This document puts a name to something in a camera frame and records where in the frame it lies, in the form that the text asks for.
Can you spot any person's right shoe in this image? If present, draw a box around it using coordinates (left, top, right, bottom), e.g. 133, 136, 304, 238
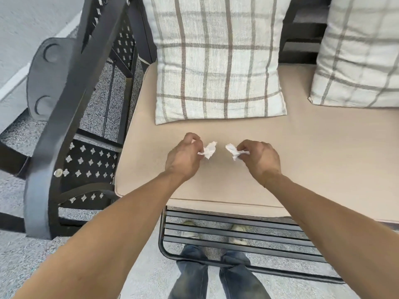
229, 224, 249, 246

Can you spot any person's jeans leg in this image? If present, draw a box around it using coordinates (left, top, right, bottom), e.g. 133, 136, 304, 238
168, 244, 209, 299
219, 250, 271, 299

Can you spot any plaid white throw pillow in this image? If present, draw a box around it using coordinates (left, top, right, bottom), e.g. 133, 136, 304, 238
308, 0, 399, 108
142, 0, 293, 125

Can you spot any person's left hand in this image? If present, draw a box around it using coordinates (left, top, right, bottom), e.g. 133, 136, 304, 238
164, 132, 204, 184

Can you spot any person's left jeans leg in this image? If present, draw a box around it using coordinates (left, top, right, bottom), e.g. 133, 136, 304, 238
168, 244, 209, 299

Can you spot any person's right jeans leg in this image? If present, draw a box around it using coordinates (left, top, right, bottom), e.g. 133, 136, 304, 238
219, 250, 271, 299

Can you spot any beige seat cushion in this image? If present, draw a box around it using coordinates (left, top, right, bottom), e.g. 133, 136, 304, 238
114, 61, 399, 224

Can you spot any person's right hand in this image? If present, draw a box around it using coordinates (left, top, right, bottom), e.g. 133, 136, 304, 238
236, 140, 282, 188

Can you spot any person's shoe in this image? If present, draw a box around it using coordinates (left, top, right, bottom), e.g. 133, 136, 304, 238
229, 224, 249, 246
181, 220, 200, 240

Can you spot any black metal bench frame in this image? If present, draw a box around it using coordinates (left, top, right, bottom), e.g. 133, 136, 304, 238
0, 0, 399, 284

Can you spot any person's left shoe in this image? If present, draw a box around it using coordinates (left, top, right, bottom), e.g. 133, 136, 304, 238
181, 220, 200, 240

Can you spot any person's left forearm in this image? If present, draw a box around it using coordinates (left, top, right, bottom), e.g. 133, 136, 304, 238
12, 170, 184, 299

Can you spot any white paper piece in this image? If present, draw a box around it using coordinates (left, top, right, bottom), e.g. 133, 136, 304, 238
225, 143, 250, 161
198, 141, 218, 160

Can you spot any person's right forearm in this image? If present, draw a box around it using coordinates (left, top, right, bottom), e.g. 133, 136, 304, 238
263, 174, 399, 299

